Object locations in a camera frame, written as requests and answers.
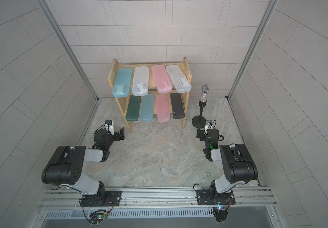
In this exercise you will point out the white translucent pencil case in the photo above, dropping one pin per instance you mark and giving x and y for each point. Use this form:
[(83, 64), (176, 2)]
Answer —
[(140, 81)]

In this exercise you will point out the black pencil case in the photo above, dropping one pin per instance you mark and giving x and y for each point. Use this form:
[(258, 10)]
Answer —
[(177, 106)]

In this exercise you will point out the wooden two-tier shelf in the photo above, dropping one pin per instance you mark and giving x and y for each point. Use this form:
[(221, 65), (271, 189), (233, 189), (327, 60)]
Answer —
[(123, 103)]

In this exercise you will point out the blue-grey pencil case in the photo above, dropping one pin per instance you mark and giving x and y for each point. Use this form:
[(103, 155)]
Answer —
[(147, 108)]

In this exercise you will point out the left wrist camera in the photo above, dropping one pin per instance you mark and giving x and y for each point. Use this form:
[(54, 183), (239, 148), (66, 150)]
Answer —
[(109, 126)]

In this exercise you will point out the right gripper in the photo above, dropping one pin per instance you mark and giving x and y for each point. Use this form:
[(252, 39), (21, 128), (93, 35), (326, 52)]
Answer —
[(202, 138)]

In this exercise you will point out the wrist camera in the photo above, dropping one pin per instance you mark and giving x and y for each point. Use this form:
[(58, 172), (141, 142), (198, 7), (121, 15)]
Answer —
[(208, 125), (109, 126)]

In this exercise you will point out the circuit board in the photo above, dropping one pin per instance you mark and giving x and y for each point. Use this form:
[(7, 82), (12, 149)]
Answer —
[(97, 217), (220, 213)]

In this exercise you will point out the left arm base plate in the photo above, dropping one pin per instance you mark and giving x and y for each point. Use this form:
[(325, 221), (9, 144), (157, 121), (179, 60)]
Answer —
[(110, 198)]

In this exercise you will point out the frosted white pencil case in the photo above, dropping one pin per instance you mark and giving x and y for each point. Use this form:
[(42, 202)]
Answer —
[(178, 78)]

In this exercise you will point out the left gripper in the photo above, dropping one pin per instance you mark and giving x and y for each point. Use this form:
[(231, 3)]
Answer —
[(122, 135)]

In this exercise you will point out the aluminium mounting rail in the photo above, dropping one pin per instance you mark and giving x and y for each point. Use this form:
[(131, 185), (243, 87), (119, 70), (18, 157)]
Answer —
[(157, 197)]

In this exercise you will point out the pink pencil case top shelf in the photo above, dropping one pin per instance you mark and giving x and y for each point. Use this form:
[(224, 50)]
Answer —
[(161, 78)]

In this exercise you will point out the right circuit board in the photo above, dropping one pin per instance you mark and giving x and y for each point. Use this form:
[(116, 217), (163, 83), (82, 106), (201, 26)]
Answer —
[(220, 213)]

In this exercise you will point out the glitter microphone on stand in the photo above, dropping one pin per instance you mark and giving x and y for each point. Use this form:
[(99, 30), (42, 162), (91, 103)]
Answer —
[(199, 121)]

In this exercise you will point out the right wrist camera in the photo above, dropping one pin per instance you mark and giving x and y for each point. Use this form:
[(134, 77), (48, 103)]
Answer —
[(208, 125)]

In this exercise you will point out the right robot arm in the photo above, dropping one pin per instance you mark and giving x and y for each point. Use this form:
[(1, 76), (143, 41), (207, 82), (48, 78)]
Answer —
[(238, 165)]

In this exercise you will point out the light teal pencil case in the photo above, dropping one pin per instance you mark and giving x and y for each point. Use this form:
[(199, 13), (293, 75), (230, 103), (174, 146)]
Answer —
[(122, 82)]

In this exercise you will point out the pink pencil case shelf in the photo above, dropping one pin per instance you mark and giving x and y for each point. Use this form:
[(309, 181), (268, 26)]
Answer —
[(162, 107), (161, 78)]

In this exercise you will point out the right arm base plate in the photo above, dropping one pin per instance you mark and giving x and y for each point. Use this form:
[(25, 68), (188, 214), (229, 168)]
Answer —
[(206, 197)]

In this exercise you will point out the dark green pencil case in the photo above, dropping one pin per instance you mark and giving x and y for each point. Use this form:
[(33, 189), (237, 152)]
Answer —
[(133, 108)]

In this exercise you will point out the left circuit board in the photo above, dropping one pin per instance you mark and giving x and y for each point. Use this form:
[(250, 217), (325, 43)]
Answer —
[(97, 217)]

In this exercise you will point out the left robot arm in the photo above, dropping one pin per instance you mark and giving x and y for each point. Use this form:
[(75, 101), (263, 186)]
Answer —
[(66, 168)]

